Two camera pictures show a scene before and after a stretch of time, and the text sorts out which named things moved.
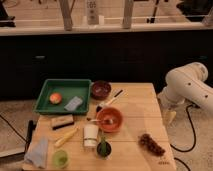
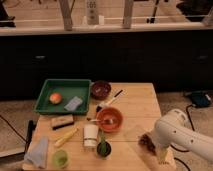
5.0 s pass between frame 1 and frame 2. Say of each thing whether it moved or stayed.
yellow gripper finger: moved
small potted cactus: stayed
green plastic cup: stayed
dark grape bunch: stayed
